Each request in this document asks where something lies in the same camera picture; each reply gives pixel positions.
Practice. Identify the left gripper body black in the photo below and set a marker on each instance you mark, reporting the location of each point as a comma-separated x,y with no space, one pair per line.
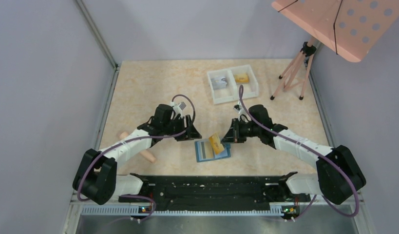
185,127

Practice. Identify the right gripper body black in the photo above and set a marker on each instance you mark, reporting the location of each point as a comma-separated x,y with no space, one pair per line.
235,130

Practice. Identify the teal card holder wallet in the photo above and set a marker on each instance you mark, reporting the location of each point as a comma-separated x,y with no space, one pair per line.
225,154

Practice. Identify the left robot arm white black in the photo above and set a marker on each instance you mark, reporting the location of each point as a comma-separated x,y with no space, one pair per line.
96,176

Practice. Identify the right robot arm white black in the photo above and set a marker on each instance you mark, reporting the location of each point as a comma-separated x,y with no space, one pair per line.
337,174

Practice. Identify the gold card in tray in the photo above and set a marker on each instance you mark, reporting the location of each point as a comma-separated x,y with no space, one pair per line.
241,78

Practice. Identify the silver card in tray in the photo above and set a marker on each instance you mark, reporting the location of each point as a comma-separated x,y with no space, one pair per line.
220,82

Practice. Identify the beige wooden peg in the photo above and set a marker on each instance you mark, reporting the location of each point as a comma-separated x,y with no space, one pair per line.
145,153

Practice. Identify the white two-compartment tray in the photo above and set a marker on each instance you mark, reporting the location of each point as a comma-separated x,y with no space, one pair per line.
231,93

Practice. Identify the pink tripod stand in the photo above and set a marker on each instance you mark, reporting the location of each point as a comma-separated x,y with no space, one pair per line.
287,77

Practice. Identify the pink perforated board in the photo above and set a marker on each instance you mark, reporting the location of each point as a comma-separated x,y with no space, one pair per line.
348,27

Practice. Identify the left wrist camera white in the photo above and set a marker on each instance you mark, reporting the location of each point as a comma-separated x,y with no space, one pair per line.
178,108

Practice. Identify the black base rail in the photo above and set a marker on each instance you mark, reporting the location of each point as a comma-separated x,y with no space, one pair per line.
216,193

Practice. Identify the grey slotted cable duct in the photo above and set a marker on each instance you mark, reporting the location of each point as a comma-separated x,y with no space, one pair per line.
134,210

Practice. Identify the aluminium frame post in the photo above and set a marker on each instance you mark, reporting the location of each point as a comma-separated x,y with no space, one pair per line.
88,19

